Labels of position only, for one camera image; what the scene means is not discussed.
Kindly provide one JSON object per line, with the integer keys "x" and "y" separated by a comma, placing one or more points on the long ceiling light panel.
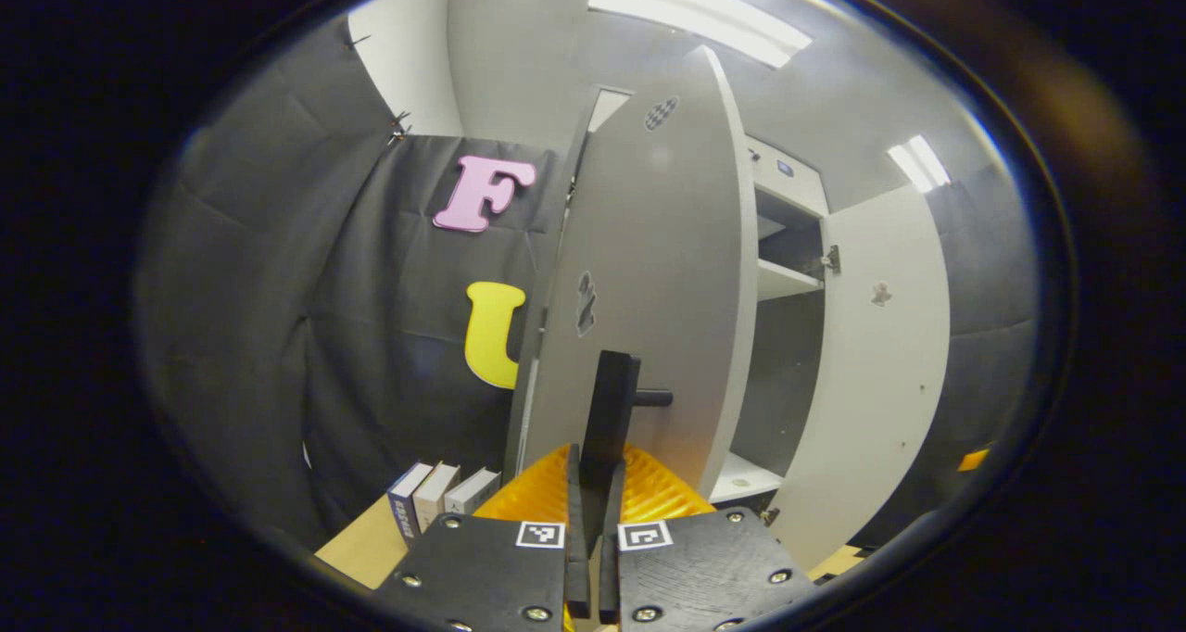
{"x": 695, "y": 16}

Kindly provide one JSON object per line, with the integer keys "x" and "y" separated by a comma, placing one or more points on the small ceiling light panel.
{"x": 919, "y": 162}

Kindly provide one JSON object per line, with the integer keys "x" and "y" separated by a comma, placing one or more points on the grey shoe cabinet door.
{"x": 862, "y": 410}
{"x": 649, "y": 243}

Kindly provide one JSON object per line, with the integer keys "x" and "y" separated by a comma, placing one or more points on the cream book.
{"x": 431, "y": 498}

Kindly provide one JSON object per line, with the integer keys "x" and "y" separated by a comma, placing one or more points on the grey shoe cabinet body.
{"x": 788, "y": 382}

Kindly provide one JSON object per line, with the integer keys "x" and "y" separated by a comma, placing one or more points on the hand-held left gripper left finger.
{"x": 500, "y": 576}

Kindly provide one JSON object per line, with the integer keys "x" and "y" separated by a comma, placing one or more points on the black backdrop cloth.
{"x": 250, "y": 335}

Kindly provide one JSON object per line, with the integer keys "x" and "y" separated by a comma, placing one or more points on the blue book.
{"x": 405, "y": 511}

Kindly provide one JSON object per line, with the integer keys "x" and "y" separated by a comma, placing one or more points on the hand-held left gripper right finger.
{"x": 704, "y": 576}

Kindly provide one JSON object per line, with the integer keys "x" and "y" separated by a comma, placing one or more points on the white book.
{"x": 468, "y": 493}

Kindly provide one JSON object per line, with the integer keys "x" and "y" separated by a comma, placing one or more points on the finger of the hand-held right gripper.
{"x": 973, "y": 460}

